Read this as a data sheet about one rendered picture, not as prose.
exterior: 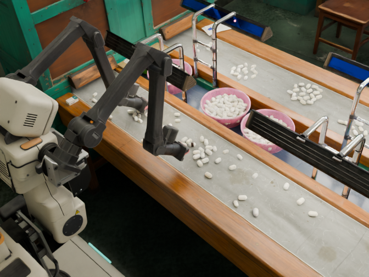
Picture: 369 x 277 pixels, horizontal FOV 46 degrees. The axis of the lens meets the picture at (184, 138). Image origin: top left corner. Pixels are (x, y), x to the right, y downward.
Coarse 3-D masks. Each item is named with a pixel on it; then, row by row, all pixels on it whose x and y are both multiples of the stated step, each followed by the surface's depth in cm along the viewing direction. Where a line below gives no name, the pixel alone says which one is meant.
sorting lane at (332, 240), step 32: (96, 96) 248; (128, 128) 226; (192, 128) 223; (192, 160) 206; (224, 160) 205; (256, 160) 204; (224, 192) 191; (256, 192) 190; (288, 192) 189; (256, 224) 178; (288, 224) 177; (320, 224) 176; (352, 224) 175; (320, 256) 166; (352, 256) 165
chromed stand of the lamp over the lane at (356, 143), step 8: (320, 120) 165; (328, 120) 168; (312, 128) 162; (304, 136) 160; (320, 136) 175; (360, 136) 158; (320, 144) 177; (352, 144) 155; (360, 144) 162; (336, 152) 174; (344, 152) 152; (360, 152) 165; (336, 160) 152; (352, 160) 169; (312, 176) 191; (344, 192) 181
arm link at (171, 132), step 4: (164, 128) 183; (168, 128) 182; (172, 128) 183; (176, 128) 187; (164, 132) 182; (168, 132) 181; (172, 132) 183; (176, 132) 184; (164, 136) 182; (168, 136) 183; (172, 136) 183; (164, 140) 182; (168, 140) 183; (172, 140) 184; (164, 144) 182; (156, 148) 177; (160, 148) 179; (164, 148) 180; (156, 152) 178; (160, 152) 180; (164, 152) 182
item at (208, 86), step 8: (208, 8) 237; (192, 16) 234; (224, 16) 228; (232, 16) 230; (192, 24) 236; (216, 24) 225; (192, 32) 239; (216, 40) 230; (208, 48) 237; (216, 48) 233; (216, 56) 236; (208, 64) 245; (216, 64) 240; (216, 72) 244; (200, 80) 257; (216, 80) 247; (208, 88) 255
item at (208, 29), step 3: (219, 24) 293; (204, 27) 291; (207, 27) 291; (210, 27) 289; (219, 27) 290; (222, 27) 290; (225, 27) 290; (228, 27) 289; (204, 30) 289; (207, 30) 289; (210, 30) 288; (216, 30) 288; (219, 30) 287; (222, 30) 287; (207, 33) 287; (210, 33) 286
